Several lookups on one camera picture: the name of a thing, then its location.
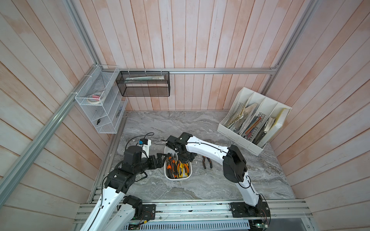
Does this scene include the white plastic storage box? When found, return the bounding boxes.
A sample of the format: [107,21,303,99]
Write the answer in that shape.
[164,147,192,181]

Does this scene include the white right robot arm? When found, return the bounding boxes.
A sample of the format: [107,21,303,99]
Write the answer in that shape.
[166,132,271,218]

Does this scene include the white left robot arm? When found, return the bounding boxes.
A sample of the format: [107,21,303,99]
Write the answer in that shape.
[81,139,166,231]

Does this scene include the orange pliers in box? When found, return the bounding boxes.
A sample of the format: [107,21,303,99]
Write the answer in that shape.
[166,154,178,179]

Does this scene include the yellow pliers in box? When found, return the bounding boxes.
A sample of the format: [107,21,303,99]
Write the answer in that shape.
[177,162,190,178]

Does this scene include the white desktop file organizer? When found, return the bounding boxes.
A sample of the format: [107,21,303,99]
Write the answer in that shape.
[217,88,292,156]

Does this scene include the tape roll on shelf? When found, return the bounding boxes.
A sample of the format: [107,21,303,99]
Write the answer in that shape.
[87,94,101,105]

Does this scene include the black mesh wall basket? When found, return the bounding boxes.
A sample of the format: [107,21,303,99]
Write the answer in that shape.
[116,71,171,97]

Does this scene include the white wire mesh shelf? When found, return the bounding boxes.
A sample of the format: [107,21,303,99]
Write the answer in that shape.
[75,65,128,134]

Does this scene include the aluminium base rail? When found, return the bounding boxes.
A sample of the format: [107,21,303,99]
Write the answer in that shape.
[73,199,313,224]

